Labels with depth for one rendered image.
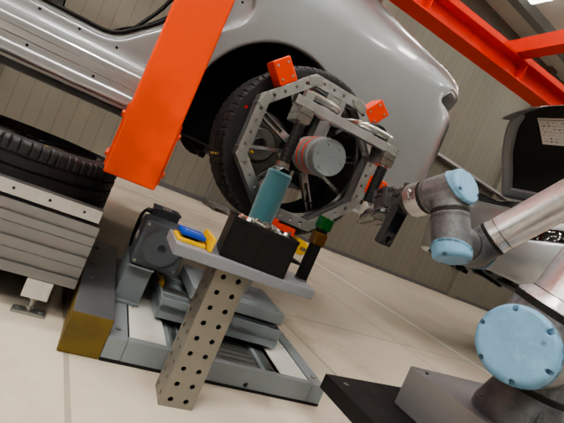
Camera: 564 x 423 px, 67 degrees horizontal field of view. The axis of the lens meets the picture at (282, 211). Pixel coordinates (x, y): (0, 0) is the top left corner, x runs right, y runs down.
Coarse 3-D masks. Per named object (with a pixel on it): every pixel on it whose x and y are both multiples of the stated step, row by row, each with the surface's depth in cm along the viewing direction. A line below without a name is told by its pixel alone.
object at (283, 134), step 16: (272, 128) 162; (336, 128) 184; (352, 144) 175; (352, 160) 176; (256, 176) 163; (304, 176) 170; (320, 176) 172; (336, 176) 186; (304, 192) 171; (320, 192) 188; (336, 192) 176; (288, 208) 179; (304, 208) 174; (320, 208) 173
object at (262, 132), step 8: (264, 128) 205; (256, 136) 200; (264, 136) 202; (272, 136) 203; (272, 144) 204; (248, 152) 200; (256, 152) 202; (264, 152) 203; (272, 152) 205; (256, 160) 207; (264, 160) 208; (272, 160) 210; (256, 168) 208; (264, 168) 209
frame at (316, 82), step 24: (264, 96) 147; (288, 96) 151; (336, 96) 157; (240, 144) 148; (360, 144) 170; (240, 168) 151; (360, 168) 171; (360, 192) 168; (288, 216) 159; (312, 216) 168; (336, 216) 166
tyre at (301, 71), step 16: (256, 80) 157; (336, 80) 165; (240, 96) 154; (224, 112) 160; (240, 112) 154; (224, 128) 154; (240, 128) 155; (224, 144) 154; (224, 160) 155; (224, 176) 157; (240, 176) 158; (224, 192) 169; (240, 192) 160; (240, 208) 162; (288, 224) 169
